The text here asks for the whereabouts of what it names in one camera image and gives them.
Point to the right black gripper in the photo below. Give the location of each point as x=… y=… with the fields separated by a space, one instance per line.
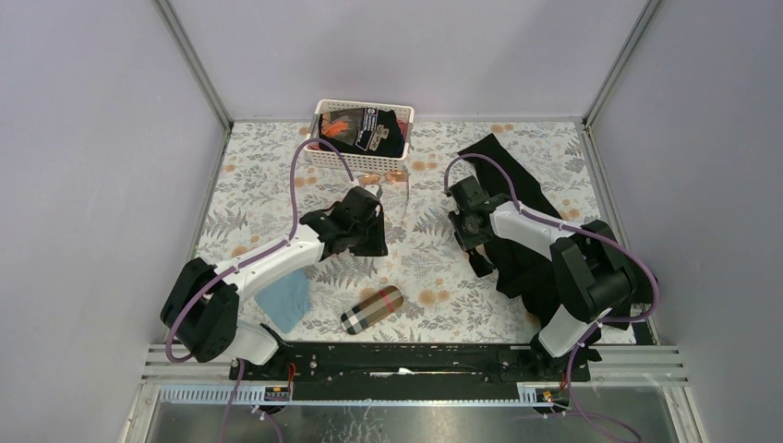
x=465 y=241

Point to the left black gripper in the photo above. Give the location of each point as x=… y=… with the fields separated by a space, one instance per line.
x=379 y=245

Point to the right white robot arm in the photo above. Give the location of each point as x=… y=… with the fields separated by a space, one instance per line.
x=592 y=276

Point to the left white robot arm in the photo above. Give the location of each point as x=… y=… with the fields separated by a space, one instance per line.
x=202 y=309

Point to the orange lens sunglasses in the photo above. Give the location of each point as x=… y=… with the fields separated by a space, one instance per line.
x=392 y=188

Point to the black garment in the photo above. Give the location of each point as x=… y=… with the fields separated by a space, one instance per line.
x=521 y=272

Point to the plaid glasses case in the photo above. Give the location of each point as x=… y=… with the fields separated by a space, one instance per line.
x=372 y=310

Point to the white plastic basket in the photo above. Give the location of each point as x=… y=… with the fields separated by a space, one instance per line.
x=323 y=154

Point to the black packaged items in basket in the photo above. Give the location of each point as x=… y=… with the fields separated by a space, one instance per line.
x=363 y=131

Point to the left blue cleaning cloth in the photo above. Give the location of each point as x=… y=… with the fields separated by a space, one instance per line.
x=286 y=300

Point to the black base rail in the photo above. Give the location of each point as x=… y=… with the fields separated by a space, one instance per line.
x=353 y=371

